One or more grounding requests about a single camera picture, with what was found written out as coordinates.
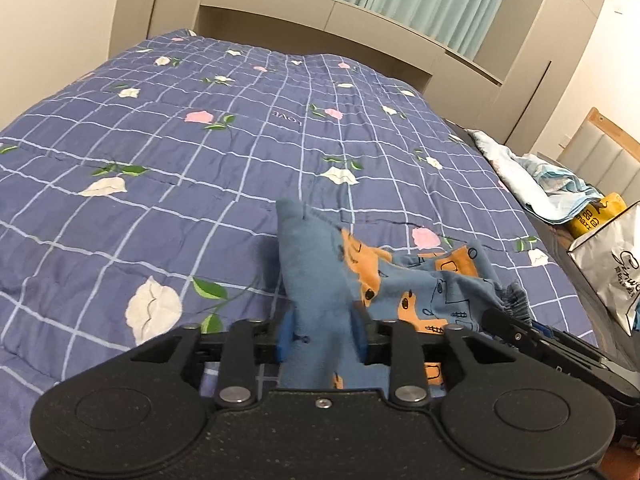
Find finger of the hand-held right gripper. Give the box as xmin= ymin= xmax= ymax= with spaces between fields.
xmin=522 ymin=322 xmax=568 ymax=350
xmin=481 ymin=307 xmax=547 ymax=357

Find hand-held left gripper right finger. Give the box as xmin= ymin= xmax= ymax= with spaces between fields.
xmin=351 ymin=301 xmax=519 ymax=410

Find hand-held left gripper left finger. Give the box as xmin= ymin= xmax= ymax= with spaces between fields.
xmin=131 ymin=305 xmax=297 ymax=409

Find blue pants with orange print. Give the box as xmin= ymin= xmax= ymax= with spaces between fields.
xmin=276 ymin=197 xmax=532 ymax=392

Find dark bed sheet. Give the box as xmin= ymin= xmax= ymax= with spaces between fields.
xmin=440 ymin=119 xmax=640 ymax=356

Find white plastic bag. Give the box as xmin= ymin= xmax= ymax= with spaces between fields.
xmin=567 ymin=204 xmax=640 ymax=334

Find yellow packet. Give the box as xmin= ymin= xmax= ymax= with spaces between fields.
xmin=565 ymin=192 xmax=629 ymax=242

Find light blue crumpled towel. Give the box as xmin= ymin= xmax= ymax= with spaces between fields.
xmin=467 ymin=129 xmax=607 ymax=227

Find purple checked floral blanket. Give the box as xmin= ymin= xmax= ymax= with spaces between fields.
xmin=0 ymin=30 xmax=577 ymax=461

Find beige built-in cabinet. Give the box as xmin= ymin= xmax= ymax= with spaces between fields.
xmin=107 ymin=0 xmax=614 ymax=147

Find padded headboard with wooden frame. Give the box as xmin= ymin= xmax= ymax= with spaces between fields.
xmin=556 ymin=107 xmax=640 ymax=212

